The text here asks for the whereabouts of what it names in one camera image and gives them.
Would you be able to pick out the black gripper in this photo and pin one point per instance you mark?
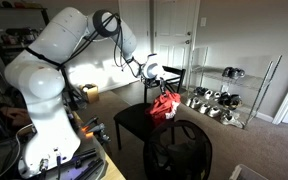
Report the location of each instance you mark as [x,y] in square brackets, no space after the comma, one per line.
[154,82]

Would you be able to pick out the red piece of clothing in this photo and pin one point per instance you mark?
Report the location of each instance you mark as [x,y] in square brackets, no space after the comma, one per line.
[160,106]

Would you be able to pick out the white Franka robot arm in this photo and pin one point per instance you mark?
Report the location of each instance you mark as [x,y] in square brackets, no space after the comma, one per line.
[44,83]

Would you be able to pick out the black metal chair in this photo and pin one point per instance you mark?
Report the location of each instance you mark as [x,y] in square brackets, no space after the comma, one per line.
[130,120]

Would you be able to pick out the black mesh hamper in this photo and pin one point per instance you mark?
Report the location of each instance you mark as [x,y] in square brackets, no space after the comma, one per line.
[177,156]

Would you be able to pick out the white sneaker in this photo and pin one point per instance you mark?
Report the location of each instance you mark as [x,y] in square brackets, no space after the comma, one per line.
[217,96]
[204,108]
[214,112]
[208,94]
[196,103]
[189,101]
[230,120]

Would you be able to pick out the dark sneaker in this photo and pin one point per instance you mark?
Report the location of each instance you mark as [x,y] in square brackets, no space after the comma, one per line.
[200,91]

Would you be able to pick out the round metal door knob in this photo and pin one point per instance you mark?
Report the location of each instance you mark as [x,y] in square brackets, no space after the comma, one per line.
[188,42]

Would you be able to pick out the white entrance door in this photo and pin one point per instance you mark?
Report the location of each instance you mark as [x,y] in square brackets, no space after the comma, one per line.
[170,33]

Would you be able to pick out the metal deadbolt lock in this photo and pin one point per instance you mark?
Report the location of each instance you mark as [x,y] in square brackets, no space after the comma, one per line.
[189,33]

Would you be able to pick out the white closet door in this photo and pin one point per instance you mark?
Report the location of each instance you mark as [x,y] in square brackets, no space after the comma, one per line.
[143,20]

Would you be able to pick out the cardboard box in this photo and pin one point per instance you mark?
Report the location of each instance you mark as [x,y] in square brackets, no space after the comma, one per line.
[90,94]

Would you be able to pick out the black orange bar clamp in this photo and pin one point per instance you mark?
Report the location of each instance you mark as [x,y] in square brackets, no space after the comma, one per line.
[99,131]
[90,121]

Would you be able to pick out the black metal bar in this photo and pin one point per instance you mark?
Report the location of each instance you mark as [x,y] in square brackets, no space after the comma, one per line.
[92,168]

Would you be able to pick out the clear plastic bin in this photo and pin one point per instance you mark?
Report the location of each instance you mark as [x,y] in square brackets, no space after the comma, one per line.
[247,173]

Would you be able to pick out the white light switch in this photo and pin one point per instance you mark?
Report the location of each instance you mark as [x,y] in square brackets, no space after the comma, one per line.
[203,22]

